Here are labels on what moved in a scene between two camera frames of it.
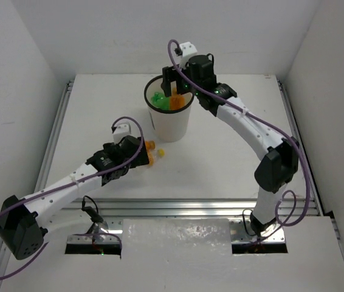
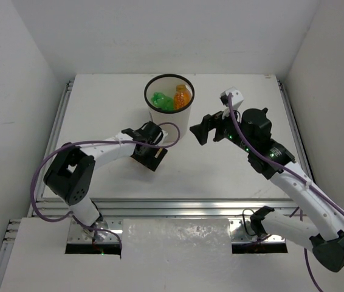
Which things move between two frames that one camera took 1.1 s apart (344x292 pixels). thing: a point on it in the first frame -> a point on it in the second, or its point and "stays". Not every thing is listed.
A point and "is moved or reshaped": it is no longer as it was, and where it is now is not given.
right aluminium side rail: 314,191 stays
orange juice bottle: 176,101 is moved or reshaped
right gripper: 170,73 -> 209,121
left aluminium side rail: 50,149 stays
